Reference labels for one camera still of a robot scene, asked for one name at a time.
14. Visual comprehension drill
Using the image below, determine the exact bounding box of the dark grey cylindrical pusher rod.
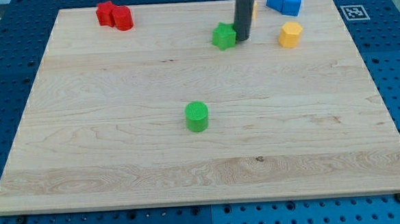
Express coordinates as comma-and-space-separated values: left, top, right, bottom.
233, 0, 255, 42

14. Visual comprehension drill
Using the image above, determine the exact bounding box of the red cylinder block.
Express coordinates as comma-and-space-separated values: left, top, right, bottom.
112, 5, 134, 31

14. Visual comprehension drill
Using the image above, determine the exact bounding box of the yellow block behind rod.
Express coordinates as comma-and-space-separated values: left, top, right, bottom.
251, 1, 258, 20

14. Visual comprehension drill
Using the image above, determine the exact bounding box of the yellow hexagon block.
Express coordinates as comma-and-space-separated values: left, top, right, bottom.
279, 21, 303, 49

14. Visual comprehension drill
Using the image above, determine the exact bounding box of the black bolt front left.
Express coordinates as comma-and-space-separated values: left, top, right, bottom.
15, 215, 27, 224

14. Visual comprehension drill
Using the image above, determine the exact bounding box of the green cylinder block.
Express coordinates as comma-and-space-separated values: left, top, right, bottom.
184, 101, 209, 133

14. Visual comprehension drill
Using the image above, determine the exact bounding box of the green star block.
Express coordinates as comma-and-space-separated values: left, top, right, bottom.
212, 23, 236, 51

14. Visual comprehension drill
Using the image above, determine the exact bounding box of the white fiducial marker tag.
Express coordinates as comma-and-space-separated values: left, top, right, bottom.
340, 4, 370, 21

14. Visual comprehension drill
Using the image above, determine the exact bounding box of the red star block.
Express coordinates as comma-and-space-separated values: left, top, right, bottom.
96, 1, 117, 27

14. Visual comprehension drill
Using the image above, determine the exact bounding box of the blue cube block right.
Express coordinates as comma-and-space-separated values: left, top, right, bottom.
282, 0, 302, 16

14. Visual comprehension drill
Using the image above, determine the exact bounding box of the light wooden board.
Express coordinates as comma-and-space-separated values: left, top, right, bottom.
0, 0, 400, 216

